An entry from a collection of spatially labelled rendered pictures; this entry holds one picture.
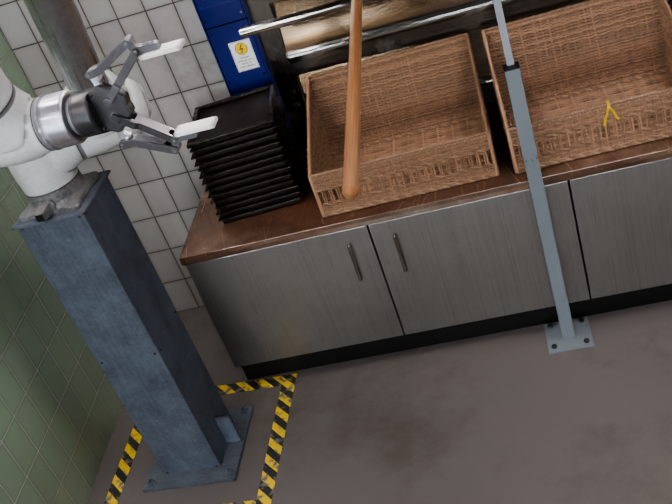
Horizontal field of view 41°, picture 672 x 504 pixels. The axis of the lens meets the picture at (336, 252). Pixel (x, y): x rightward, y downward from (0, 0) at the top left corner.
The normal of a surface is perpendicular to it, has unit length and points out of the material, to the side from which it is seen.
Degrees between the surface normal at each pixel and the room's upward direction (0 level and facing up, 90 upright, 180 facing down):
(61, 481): 90
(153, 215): 90
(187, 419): 90
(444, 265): 90
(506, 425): 0
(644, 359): 0
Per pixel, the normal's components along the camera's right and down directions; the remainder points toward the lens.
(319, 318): -0.07, 0.57
